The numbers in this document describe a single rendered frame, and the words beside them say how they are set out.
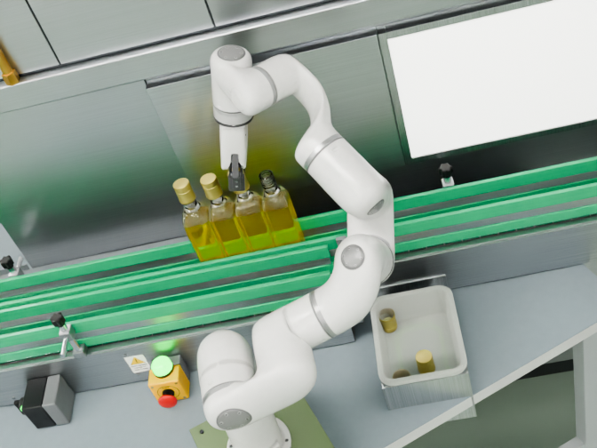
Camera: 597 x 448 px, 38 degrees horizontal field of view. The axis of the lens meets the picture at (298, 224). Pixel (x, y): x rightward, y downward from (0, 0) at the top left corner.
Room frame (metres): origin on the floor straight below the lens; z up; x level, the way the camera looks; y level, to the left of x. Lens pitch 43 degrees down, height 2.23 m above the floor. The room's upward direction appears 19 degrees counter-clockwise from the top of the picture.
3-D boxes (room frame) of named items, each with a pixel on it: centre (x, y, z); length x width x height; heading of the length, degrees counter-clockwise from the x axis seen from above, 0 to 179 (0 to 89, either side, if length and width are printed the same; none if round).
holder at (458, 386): (1.09, -0.16, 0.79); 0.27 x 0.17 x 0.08; 169
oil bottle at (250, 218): (1.34, 0.08, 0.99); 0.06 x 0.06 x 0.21; 79
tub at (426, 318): (1.07, -0.15, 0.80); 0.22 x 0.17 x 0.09; 169
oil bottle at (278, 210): (1.33, 0.03, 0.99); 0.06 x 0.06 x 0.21; 79
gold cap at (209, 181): (1.35, 0.14, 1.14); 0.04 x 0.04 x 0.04
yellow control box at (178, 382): (1.21, 0.38, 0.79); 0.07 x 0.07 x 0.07; 79
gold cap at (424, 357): (1.02, -0.15, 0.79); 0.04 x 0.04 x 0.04
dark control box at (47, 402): (1.26, 0.65, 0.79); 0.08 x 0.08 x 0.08; 79
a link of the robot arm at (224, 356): (0.94, 0.20, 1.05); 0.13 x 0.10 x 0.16; 177
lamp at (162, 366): (1.21, 0.38, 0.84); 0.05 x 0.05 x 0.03
